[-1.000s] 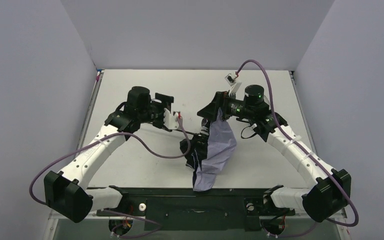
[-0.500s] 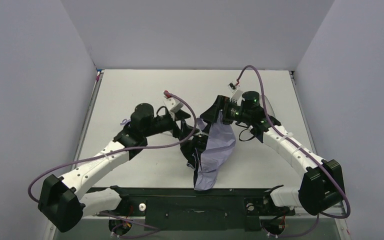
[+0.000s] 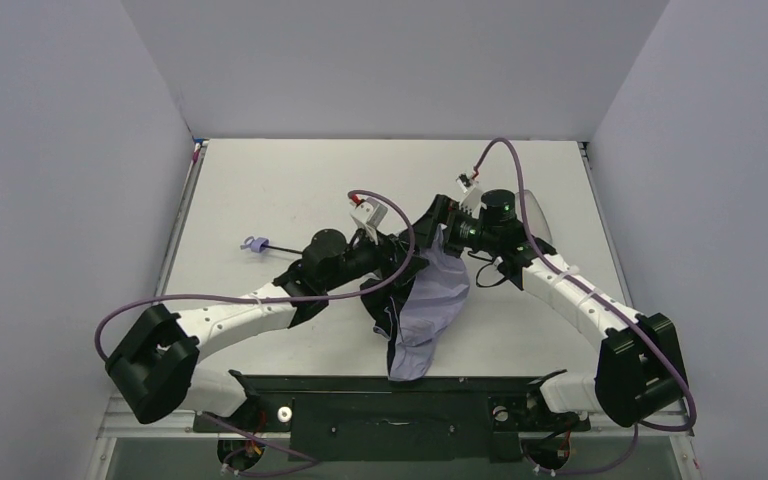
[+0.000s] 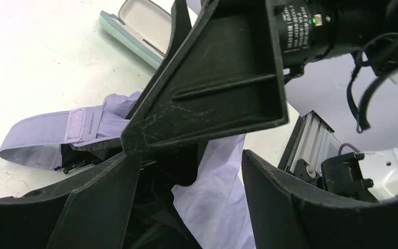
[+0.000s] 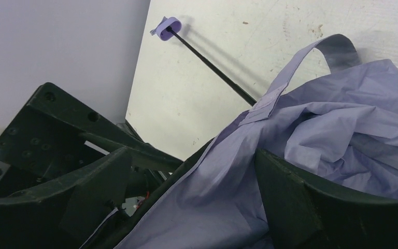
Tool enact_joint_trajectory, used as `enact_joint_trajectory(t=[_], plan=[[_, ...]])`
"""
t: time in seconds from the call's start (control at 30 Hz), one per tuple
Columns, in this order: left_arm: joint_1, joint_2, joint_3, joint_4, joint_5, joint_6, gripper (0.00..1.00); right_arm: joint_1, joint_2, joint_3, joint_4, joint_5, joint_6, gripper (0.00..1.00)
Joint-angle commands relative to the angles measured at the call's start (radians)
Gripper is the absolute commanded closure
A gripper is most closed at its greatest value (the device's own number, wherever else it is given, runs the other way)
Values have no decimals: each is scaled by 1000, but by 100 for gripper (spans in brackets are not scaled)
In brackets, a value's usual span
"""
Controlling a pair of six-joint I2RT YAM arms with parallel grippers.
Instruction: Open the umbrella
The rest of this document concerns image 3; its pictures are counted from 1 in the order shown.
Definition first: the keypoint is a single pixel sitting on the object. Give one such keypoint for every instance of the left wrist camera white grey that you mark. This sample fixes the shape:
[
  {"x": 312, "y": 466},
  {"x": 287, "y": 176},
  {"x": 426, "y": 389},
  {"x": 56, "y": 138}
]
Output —
[{"x": 367, "y": 214}]

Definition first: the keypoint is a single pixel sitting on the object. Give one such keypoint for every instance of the lilac black umbrella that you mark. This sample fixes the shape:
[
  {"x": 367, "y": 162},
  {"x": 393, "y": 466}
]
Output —
[{"x": 412, "y": 317}]

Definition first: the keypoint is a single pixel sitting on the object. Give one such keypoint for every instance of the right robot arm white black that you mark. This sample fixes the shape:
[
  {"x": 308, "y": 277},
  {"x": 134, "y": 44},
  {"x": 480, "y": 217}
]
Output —
[{"x": 640, "y": 368}]

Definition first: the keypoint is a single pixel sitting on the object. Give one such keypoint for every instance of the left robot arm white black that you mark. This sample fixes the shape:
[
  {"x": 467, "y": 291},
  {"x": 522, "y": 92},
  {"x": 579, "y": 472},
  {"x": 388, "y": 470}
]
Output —
[{"x": 155, "y": 367}]

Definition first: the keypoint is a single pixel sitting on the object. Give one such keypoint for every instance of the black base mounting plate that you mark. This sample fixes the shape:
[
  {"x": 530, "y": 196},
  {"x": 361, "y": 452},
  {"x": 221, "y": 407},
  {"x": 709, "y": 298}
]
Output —
[{"x": 368, "y": 418}]

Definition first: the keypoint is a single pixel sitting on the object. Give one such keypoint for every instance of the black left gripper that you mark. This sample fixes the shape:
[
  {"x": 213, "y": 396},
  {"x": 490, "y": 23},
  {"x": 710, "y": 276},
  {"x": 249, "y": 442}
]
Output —
[{"x": 387, "y": 253}]

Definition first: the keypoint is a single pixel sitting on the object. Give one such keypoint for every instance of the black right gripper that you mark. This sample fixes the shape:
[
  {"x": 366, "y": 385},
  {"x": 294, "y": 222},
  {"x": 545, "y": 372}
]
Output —
[{"x": 439, "y": 216}]

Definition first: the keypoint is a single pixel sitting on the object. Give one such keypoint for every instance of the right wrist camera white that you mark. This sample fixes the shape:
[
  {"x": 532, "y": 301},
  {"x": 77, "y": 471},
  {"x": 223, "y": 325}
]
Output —
[{"x": 471, "y": 192}]

